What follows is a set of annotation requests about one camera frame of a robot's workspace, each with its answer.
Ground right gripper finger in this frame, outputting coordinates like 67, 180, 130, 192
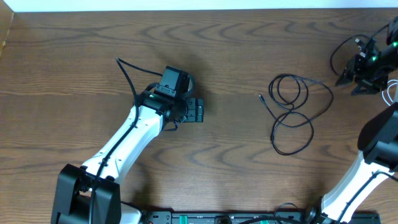
335, 59, 355, 86
351, 80, 381, 95

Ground white usb cable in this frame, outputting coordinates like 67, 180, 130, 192
381, 78, 398, 107

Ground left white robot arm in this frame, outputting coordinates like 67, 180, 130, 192
51, 66, 203, 223

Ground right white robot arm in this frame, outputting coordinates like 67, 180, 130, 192
304, 19, 397, 223

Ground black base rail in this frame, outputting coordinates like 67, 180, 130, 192
136, 202, 382, 224

